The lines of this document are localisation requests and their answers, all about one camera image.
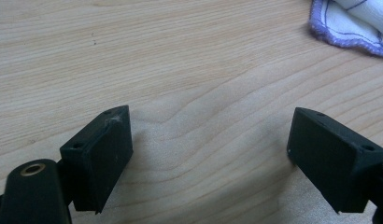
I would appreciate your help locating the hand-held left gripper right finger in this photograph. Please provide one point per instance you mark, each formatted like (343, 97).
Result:
(326, 155)

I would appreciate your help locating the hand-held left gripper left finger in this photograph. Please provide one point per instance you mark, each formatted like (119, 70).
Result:
(99, 161)

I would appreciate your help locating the white cloth with purple trim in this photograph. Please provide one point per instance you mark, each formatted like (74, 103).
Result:
(345, 25)

